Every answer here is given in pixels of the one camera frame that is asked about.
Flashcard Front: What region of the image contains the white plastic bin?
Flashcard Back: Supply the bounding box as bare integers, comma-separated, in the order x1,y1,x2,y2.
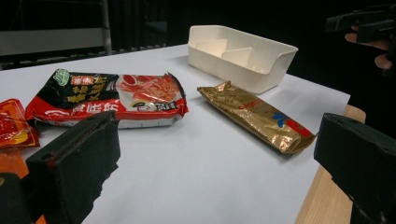
187,24,299,95

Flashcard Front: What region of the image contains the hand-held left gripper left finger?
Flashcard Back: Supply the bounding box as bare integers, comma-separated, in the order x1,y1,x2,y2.
25,111,121,224

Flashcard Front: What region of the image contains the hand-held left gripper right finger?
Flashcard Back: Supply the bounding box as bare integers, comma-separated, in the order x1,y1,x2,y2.
313,112,396,224

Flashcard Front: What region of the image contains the orange snack packet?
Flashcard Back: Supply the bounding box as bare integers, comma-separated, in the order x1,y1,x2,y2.
0,98,48,224

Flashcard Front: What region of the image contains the red and black hotpot packet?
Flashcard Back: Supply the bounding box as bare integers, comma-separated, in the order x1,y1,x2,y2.
24,68,190,129

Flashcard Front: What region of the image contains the white table mat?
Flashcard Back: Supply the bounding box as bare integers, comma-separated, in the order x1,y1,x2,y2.
0,43,352,224

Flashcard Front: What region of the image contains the gold foil packet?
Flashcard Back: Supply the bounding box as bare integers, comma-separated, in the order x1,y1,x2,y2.
196,80,318,155

